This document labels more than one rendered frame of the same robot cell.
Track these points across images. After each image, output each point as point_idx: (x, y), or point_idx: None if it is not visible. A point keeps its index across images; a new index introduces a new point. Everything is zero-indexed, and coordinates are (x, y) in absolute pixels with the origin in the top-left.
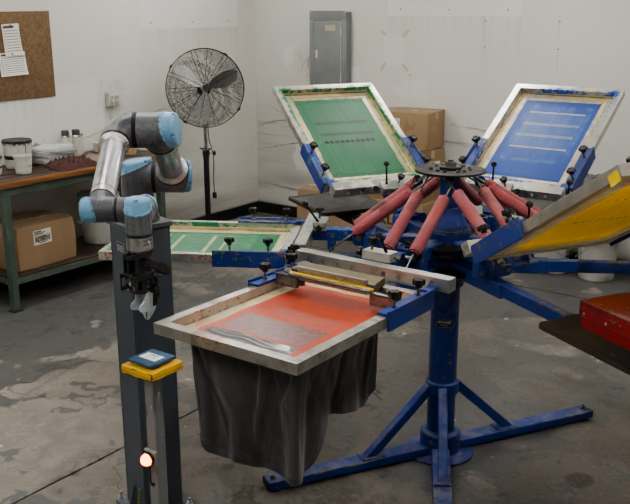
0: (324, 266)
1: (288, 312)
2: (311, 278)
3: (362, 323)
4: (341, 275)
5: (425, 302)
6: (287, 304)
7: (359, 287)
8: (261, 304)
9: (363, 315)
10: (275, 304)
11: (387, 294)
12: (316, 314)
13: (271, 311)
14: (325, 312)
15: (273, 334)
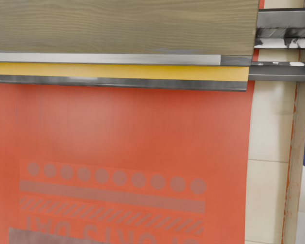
0: (7, 1)
1: (69, 186)
2: (24, 82)
3: (299, 243)
4: (111, 62)
5: None
6: (39, 143)
7: (196, 80)
8: None
9: (223, 114)
10: (20, 156)
11: (273, 30)
12: (126, 166)
13: (39, 198)
14: (135, 144)
15: None
